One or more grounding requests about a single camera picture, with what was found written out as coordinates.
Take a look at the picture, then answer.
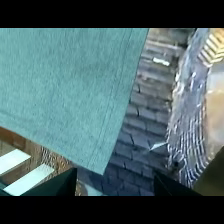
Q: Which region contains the teal green T-shirt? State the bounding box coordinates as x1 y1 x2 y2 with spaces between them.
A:
0 28 150 176

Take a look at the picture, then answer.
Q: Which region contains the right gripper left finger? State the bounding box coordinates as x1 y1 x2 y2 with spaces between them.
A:
21 167 78 197

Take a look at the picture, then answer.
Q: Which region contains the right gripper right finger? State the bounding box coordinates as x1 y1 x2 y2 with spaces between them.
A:
153 170 202 197

